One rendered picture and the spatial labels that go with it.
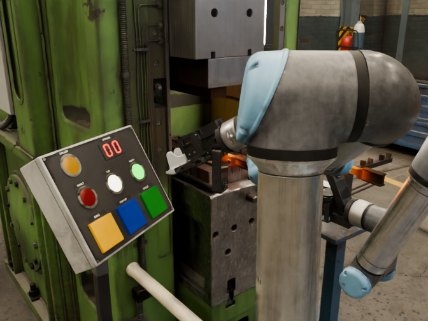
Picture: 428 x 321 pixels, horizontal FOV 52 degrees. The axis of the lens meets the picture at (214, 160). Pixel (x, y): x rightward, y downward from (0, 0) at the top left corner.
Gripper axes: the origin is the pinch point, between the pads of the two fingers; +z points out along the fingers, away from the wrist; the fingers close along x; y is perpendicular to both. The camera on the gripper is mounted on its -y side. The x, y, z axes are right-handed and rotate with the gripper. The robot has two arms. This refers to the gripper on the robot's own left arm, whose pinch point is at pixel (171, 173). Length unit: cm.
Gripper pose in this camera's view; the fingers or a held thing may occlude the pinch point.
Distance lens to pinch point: 116.5
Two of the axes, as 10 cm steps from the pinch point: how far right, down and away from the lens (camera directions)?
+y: -4.5, -8.9, -0.6
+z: -7.8, 3.5, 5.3
